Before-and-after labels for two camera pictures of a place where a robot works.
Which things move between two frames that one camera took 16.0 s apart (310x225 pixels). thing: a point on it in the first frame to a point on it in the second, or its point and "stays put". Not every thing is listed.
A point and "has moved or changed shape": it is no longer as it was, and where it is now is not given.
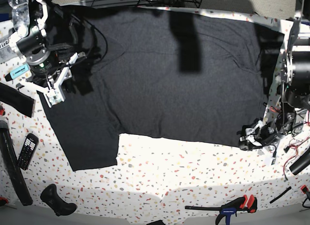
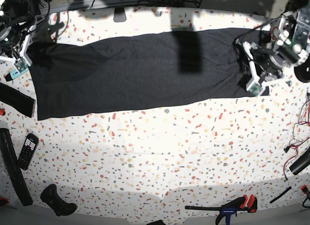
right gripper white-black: x=255 y=136 to x=255 y=85
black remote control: x=28 y=147 stays put
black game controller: x=50 y=196 stays put
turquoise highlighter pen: x=13 y=74 stays put
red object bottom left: x=2 y=198 stays put
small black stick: x=289 y=188 stays put
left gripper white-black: x=79 y=80 to x=21 y=61
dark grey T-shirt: x=162 y=73 has moved or changed shape
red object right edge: x=304 y=189 stays put
